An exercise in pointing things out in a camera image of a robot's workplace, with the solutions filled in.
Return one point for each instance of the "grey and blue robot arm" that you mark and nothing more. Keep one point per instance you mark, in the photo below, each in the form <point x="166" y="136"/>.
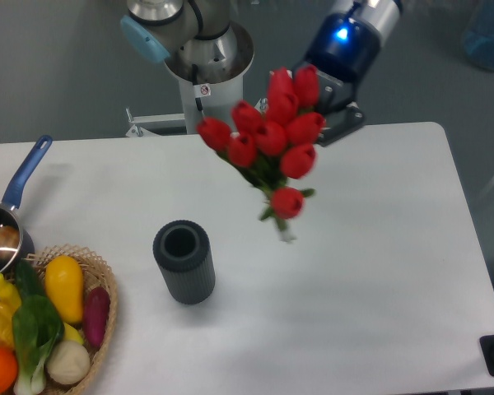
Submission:
<point x="173" y="23"/>

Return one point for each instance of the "red tulip bouquet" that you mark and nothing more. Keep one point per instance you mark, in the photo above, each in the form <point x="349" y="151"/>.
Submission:
<point x="270" y="147"/>

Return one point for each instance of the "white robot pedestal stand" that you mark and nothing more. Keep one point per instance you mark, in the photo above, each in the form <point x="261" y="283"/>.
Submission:
<point x="209" y="73"/>

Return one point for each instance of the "blue handled saucepan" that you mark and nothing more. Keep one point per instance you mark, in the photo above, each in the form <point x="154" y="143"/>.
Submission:
<point x="11" y="201"/>

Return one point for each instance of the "dark grey ribbed vase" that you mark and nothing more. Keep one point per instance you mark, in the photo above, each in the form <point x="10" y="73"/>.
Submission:
<point x="182" y="251"/>

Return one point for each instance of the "brown bread in pot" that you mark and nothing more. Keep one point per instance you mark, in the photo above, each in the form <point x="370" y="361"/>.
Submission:
<point x="9" y="240"/>

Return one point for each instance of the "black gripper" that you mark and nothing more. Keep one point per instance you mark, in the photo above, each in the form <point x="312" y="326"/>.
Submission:
<point x="341" y="52"/>

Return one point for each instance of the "green bok choy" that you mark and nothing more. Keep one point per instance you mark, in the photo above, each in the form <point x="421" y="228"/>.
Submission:
<point x="36" y="327"/>

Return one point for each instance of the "blue translucent container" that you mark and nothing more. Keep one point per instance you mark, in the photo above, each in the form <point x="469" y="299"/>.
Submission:
<point x="478" y="36"/>

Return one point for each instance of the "small yellow pepper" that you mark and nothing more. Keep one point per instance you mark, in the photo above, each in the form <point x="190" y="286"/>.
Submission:
<point x="9" y="294"/>

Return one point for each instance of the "woven wicker basket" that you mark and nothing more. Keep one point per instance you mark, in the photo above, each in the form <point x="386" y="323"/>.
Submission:
<point x="96" y="272"/>

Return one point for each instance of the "purple eggplant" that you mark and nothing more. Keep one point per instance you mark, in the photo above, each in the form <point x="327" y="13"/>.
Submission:
<point x="95" y="316"/>

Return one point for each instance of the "white garlic bulb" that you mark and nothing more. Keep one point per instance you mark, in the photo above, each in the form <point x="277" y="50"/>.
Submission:
<point x="68" y="363"/>

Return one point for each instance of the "yellow squash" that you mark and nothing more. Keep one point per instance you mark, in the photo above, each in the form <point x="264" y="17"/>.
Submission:
<point x="64" y="286"/>

